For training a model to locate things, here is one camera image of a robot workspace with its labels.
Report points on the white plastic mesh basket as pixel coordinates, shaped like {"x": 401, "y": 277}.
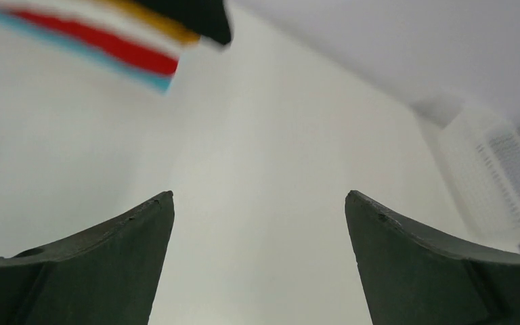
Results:
{"x": 478, "y": 151}

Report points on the red folded t-shirt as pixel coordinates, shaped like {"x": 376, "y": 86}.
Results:
{"x": 123, "y": 49}

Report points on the orange folded t-shirt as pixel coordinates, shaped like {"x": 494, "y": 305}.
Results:
{"x": 156, "y": 21}

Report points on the black t-shirt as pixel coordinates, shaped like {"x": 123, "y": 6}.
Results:
{"x": 207, "y": 18}

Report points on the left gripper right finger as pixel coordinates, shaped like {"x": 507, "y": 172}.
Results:
{"x": 412, "y": 273}

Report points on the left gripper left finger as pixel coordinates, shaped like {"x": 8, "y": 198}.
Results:
{"x": 106, "y": 274}

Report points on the light blue folded t-shirt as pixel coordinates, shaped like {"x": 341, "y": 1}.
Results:
{"x": 94, "y": 55}

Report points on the white folded t-shirt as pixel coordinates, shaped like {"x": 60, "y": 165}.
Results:
{"x": 98, "y": 15}

